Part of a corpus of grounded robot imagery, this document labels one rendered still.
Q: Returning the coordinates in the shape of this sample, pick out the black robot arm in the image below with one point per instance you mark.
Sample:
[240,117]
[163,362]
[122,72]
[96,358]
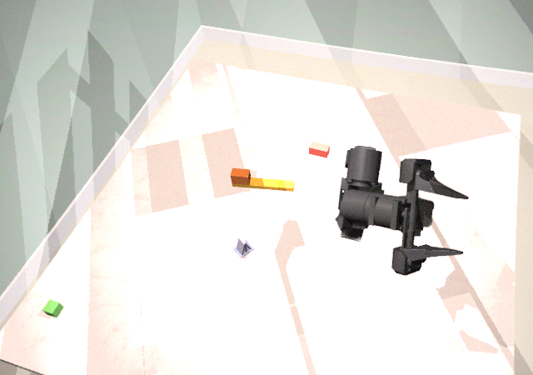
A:
[363,165]

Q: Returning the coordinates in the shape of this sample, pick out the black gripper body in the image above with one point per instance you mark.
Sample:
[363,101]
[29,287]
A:
[399,213]

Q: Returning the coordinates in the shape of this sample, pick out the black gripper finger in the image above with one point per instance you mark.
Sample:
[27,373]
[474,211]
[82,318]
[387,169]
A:
[426,181]
[419,254]

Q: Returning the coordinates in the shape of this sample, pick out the small green cube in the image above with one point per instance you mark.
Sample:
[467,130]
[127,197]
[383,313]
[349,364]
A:
[53,308]

